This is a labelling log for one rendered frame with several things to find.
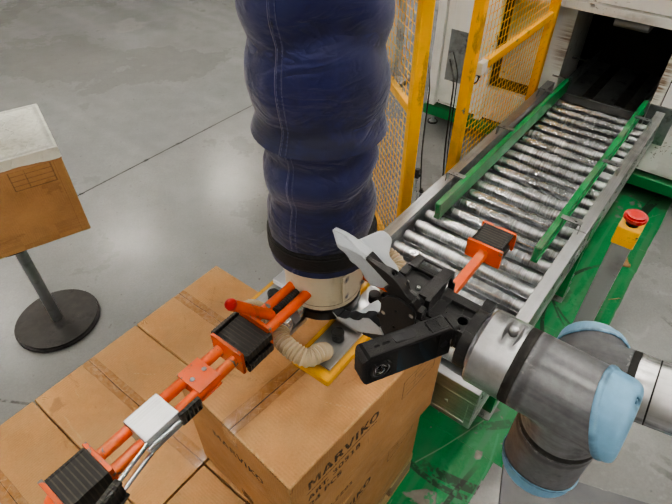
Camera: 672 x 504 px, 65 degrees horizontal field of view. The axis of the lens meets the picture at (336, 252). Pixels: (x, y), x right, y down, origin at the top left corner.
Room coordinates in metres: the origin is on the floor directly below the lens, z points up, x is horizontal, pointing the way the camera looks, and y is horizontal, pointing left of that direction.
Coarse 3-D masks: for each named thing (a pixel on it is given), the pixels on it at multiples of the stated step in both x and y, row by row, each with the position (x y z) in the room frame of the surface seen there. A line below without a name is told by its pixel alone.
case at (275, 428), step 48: (240, 384) 0.72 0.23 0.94; (288, 384) 0.72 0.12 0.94; (336, 384) 0.72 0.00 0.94; (384, 384) 0.72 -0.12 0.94; (432, 384) 0.89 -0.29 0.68; (240, 432) 0.59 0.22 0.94; (288, 432) 0.59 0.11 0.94; (336, 432) 0.59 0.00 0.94; (384, 432) 0.72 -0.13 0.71; (240, 480) 0.61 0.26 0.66; (288, 480) 0.48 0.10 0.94; (336, 480) 0.57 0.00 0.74
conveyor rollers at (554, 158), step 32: (544, 128) 2.66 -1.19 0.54; (576, 128) 2.65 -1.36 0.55; (608, 128) 2.69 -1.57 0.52; (640, 128) 2.67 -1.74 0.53; (512, 160) 2.32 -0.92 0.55; (544, 160) 2.37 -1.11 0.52; (576, 160) 2.35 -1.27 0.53; (480, 192) 2.04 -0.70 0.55; (544, 192) 2.09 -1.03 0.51; (416, 224) 1.81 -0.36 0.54; (448, 224) 1.81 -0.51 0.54; (480, 224) 1.81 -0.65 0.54; (512, 224) 1.81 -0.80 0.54; (544, 224) 1.81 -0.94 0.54; (448, 256) 1.61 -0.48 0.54; (512, 256) 1.62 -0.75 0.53; (544, 256) 1.62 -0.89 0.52; (480, 288) 1.42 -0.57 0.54; (512, 288) 1.43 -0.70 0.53
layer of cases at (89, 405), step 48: (192, 288) 1.41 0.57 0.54; (240, 288) 1.41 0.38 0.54; (144, 336) 1.18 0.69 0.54; (192, 336) 1.18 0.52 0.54; (96, 384) 0.98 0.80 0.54; (144, 384) 0.98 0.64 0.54; (0, 432) 0.81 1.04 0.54; (48, 432) 0.81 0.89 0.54; (96, 432) 0.81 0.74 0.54; (192, 432) 0.81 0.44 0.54; (0, 480) 0.66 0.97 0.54; (144, 480) 0.66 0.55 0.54; (192, 480) 0.66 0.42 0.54; (384, 480) 0.77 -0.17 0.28
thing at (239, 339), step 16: (224, 320) 0.66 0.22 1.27; (240, 320) 0.66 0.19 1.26; (256, 320) 0.65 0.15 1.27; (224, 336) 0.62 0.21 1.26; (240, 336) 0.62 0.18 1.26; (256, 336) 0.62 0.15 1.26; (272, 336) 0.63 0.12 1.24; (224, 352) 0.60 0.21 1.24; (240, 352) 0.58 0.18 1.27; (256, 352) 0.59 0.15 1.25; (240, 368) 0.57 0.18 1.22
